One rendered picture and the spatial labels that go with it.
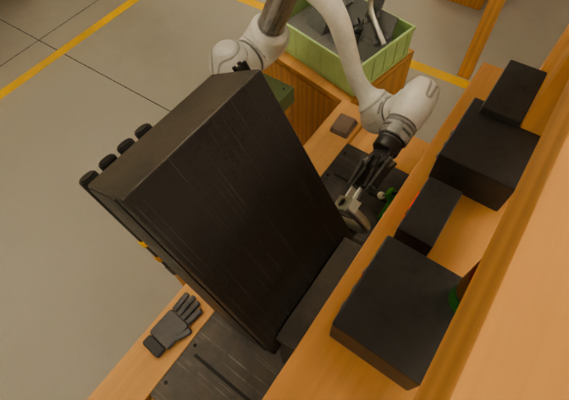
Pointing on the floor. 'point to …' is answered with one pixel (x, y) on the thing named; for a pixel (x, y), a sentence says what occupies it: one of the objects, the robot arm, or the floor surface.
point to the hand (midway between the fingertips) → (352, 200)
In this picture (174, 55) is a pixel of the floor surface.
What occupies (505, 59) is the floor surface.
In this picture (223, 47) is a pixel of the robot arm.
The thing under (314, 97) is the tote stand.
